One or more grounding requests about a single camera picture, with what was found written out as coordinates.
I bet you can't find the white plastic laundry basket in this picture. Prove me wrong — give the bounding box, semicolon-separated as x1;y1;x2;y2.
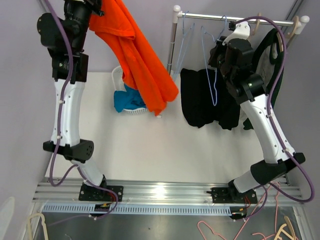
111;65;151;116

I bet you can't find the orange t shirt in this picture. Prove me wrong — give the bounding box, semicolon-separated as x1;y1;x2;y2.
89;0;179;116

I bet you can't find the beige hanger on floor left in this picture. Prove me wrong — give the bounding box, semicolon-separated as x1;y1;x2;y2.
26;212;49;240

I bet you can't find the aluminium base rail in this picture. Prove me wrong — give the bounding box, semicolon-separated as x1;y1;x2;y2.
32;177;306;207

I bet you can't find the metal clothes rack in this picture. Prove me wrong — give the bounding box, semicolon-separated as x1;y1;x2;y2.
166;5;310;74

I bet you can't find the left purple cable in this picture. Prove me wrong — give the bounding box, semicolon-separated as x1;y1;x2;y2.
43;0;120;221

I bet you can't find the beige wooden hanger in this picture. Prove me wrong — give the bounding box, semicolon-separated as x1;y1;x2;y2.
276;15;302;53
250;18;261;37

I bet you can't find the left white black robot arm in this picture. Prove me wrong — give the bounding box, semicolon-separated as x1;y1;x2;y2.
37;0;108;201

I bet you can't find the pink wire hanger on floor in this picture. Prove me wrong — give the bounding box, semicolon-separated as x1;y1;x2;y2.
196;181;281;240

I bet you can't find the beige hanger on floor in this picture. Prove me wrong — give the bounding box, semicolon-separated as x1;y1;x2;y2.
274;216;297;240
26;212;49;240

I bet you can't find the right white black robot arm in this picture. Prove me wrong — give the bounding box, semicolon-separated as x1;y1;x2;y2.
208;36;306;203

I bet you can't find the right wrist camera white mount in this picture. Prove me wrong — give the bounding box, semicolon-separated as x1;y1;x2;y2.
222;21;251;46

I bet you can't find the beige hanger on floor right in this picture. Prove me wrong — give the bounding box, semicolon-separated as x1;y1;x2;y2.
274;216;297;240

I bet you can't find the blue t shirt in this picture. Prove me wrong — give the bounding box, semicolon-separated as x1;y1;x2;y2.
113;85;147;113

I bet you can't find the white cable duct strip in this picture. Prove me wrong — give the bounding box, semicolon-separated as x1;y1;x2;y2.
42;203;232;216

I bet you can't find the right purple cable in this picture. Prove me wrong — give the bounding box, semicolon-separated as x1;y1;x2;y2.
228;16;315;223

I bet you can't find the black t shirt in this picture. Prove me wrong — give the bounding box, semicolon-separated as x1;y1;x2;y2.
180;68;240;130

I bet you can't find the green white raglan shirt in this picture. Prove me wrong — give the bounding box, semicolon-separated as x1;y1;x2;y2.
242;28;287;131

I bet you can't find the purple cable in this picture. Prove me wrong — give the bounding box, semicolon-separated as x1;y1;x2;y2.
43;0;120;221
228;16;315;223

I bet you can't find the light blue wire hanger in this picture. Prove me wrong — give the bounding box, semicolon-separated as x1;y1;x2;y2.
201;15;227;107
172;15;195;79

